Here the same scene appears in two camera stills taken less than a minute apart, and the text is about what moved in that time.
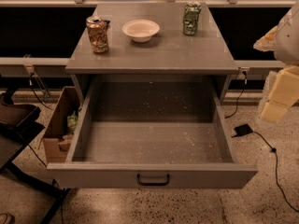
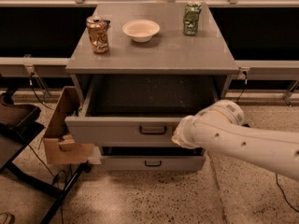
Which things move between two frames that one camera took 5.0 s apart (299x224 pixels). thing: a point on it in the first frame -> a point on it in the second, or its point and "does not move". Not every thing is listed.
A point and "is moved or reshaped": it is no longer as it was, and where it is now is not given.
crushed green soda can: x=191 y=18 does not move
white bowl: x=140 y=30 does not move
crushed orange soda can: x=97 y=28 does not move
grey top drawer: x=150 y=132 is moved or reshaped
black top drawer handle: x=159 y=183 -> x=152 y=130
